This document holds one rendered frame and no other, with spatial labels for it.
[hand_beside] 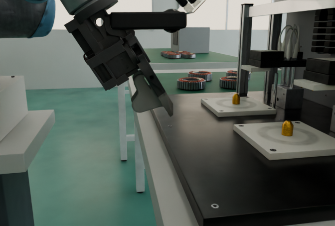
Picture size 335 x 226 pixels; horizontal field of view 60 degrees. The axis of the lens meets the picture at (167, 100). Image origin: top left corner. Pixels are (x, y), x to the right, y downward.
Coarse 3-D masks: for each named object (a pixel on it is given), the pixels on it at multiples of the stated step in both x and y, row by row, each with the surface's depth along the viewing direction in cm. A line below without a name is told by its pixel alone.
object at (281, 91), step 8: (272, 88) 82; (280, 88) 78; (288, 88) 76; (296, 88) 76; (272, 96) 82; (280, 96) 78; (288, 96) 75; (296, 96) 76; (280, 104) 78; (288, 104) 76; (296, 104) 76
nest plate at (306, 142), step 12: (240, 132) 57; (252, 132) 55; (264, 132) 55; (276, 132) 55; (300, 132) 55; (312, 132) 55; (252, 144) 52; (264, 144) 49; (276, 144) 49; (288, 144) 49; (300, 144) 49; (312, 144) 49; (324, 144) 49; (276, 156) 46; (288, 156) 46; (300, 156) 47; (312, 156) 47
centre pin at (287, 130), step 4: (288, 120) 54; (284, 124) 53; (288, 124) 53; (292, 124) 53; (284, 128) 53; (288, 128) 53; (292, 128) 53; (284, 132) 53; (288, 132) 53; (292, 132) 53
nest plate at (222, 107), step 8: (208, 104) 77; (216, 104) 77; (224, 104) 77; (232, 104) 77; (240, 104) 77; (248, 104) 77; (256, 104) 77; (264, 104) 77; (216, 112) 70; (224, 112) 69; (232, 112) 70; (240, 112) 70; (248, 112) 70; (256, 112) 71; (264, 112) 71; (272, 112) 71
